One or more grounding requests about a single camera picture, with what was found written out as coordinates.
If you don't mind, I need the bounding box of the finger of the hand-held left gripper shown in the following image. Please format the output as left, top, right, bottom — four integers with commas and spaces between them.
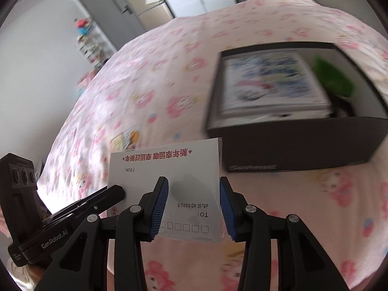
42, 185, 126, 219

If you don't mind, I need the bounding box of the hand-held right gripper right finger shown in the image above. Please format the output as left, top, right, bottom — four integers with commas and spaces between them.
219, 176, 349, 291

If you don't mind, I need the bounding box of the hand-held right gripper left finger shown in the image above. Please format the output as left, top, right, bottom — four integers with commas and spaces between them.
42, 176, 170, 291

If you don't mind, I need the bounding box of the white envelope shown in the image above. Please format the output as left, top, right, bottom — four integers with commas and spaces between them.
107, 138, 225, 244

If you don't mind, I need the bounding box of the black shoe box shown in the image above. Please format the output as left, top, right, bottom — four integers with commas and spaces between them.
204, 42, 388, 173

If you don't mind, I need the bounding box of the green yellow snack packet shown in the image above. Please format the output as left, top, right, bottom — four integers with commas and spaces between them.
312, 55, 355, 97

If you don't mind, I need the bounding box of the yellow cartoon card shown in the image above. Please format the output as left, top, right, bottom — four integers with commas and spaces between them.
110, 126, 141, 152

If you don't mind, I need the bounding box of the illustrated book in box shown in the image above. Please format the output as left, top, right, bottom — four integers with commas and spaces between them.
218, 51, 332, 117

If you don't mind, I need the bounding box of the white shelf rack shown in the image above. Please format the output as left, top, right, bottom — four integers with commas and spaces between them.
76, 24, 110, 71

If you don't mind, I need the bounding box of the red blue plush toy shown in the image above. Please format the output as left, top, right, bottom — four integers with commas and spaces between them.
74, 18, 92, 36

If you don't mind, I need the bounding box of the grey door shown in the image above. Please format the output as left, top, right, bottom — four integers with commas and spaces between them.
77, 0, 146, 52

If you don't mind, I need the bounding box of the beige fridge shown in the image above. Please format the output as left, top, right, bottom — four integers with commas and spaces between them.
126, 0, 176, 31

